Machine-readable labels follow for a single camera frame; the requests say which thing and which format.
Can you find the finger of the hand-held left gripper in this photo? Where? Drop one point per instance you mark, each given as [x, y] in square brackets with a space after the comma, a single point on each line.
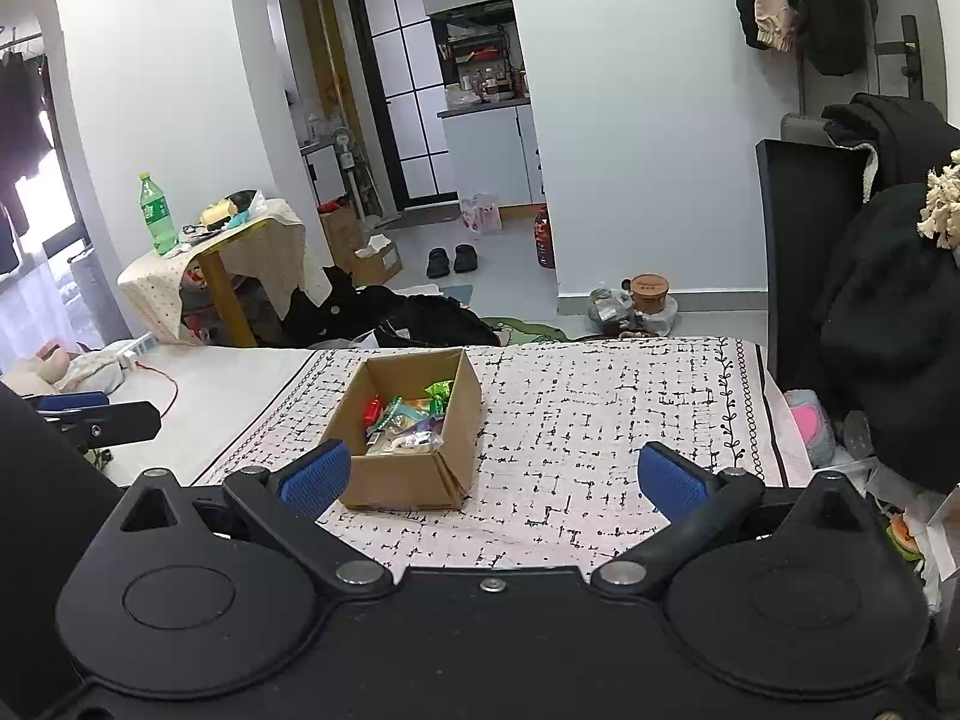
[75, 401]
[120, 424]

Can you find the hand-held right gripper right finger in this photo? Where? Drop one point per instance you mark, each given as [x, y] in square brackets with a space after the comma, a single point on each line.
[671, 484]

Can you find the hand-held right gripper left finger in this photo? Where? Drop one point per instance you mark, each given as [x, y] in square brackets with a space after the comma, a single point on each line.
[315, 476]

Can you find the red snack bar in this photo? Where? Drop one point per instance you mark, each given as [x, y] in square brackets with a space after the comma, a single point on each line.
[373, 411]

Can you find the brown cardboard box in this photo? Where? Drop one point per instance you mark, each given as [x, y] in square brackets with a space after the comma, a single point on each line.
[405, 480]

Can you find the teal banded cake packet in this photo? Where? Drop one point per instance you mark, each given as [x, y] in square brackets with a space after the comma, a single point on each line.
[409, 412]

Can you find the long purple wafer packet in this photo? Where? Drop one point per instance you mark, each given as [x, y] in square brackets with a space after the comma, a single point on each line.
[421, 431]

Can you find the bright green snack packet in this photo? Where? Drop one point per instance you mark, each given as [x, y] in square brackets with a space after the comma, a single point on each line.
[439, 396]

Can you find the beige plush toy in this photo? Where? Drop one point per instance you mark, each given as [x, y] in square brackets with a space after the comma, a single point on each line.
[52, 371]

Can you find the white mattress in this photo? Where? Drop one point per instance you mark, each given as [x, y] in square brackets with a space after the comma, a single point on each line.
[217, 397]

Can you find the pink grey plush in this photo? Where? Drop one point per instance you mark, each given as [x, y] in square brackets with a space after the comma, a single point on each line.
[810, 424]

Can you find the wooden table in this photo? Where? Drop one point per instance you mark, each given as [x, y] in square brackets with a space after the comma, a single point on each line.
[229, 300]

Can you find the clear bag with dark contents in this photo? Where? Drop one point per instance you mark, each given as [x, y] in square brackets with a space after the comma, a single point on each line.
[611, 309]

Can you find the brown round tub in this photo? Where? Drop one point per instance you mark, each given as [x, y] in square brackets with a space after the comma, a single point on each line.
[649, 292]

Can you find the black clothes pile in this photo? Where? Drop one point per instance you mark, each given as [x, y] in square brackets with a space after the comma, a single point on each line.
[427, 319]

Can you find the green plastic bottle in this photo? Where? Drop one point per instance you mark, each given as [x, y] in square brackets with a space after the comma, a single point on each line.
[157, 217]

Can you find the green cartoon rug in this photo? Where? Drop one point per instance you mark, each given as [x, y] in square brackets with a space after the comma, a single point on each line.
[525, 330]

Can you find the open carton with white paper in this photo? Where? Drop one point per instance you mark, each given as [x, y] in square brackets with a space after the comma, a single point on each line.
[379, 262]

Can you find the blue floor mat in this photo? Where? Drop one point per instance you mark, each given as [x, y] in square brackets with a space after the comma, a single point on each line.
[446, 294]

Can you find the yellow box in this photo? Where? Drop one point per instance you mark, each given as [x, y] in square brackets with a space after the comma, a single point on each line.
[215, 214]

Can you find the watermelon toy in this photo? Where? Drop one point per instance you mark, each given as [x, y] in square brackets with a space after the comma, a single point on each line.
[902, 536]

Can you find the cream dotted tablecloth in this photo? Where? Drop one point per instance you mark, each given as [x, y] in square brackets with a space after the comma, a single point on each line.
[277, 240]

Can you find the tall brown carton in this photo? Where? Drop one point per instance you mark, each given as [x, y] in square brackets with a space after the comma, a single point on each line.
[339, 236]

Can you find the black slipper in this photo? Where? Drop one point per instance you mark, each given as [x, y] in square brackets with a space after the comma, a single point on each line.
[438, 262]
[466, 259]

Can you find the black panel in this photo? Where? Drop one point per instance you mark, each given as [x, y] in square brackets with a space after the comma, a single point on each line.
[806, 262]

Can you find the black coat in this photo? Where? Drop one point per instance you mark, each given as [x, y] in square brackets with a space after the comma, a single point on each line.
[892, 330]

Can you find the red oil bottle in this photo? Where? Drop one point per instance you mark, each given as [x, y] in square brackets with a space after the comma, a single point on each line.
[544, 238]

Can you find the pink white plastic bag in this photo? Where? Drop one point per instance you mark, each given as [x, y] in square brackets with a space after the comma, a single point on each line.
[480, 214]

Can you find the white standing fan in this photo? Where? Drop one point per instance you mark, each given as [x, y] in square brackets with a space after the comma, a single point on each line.
[346, 157]

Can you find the white kitchen cabinet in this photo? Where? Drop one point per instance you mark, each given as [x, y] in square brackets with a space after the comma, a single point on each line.
[487, 157]

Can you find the cream fringed trim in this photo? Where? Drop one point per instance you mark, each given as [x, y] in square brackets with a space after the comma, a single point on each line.
[943, 202]

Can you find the black framed glass door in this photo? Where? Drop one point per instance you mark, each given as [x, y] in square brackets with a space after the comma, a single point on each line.
[405, 90]

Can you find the kitchen shelf with jars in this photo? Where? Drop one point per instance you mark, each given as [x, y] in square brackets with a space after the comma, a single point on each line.
[484, 60]

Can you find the hanging dark clothes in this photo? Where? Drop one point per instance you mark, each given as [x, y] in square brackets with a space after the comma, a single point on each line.
[817, 0]

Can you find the dark clothes on rail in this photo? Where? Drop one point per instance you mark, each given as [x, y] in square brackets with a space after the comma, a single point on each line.
[22, 142]

